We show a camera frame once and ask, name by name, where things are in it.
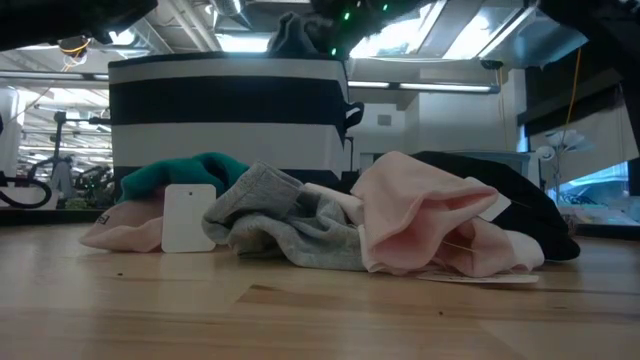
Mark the round silver ventilation duct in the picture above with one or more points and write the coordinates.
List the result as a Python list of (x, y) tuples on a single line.
[(230, 10)]

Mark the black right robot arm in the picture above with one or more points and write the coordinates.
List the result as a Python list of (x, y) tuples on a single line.
[(600, 25)]

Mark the white flower-shaped ornament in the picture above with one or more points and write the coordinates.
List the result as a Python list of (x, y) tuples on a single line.
[(562, 140)]

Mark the small patterned bowl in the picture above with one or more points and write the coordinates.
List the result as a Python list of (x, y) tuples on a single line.
[(570, 222)]

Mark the teal garment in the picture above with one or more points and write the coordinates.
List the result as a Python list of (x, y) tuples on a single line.
[(190, 170)]

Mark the black metal stand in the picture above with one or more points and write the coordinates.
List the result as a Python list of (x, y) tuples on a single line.
[(60, 140)]

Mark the navy white striped fabric basket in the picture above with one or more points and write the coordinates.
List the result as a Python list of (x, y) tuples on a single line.
[(225, 100)]

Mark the dusty pink garment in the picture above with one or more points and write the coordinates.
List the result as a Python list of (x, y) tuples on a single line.
[(125, 230)]

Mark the white rounded hang tag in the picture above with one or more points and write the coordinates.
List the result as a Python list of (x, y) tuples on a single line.
[(187, 220)]

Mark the light grey garment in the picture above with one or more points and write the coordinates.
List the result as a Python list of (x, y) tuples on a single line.
[(280, 230)]

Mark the black garment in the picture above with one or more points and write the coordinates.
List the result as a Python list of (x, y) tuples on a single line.
[(530, 210)]

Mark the white paper hang tag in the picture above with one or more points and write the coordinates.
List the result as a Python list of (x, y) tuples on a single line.
[(495, 207)]

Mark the pale pink garment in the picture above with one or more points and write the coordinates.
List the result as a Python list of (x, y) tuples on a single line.
[(415, 215)]

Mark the long wall light strip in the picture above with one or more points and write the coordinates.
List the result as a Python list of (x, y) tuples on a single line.
[(440, 87)]

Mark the dark grey garment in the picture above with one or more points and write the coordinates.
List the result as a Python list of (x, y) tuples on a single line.
[(300, 35)]

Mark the black dome camera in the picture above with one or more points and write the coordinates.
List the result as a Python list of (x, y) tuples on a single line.
[(491, 65)]

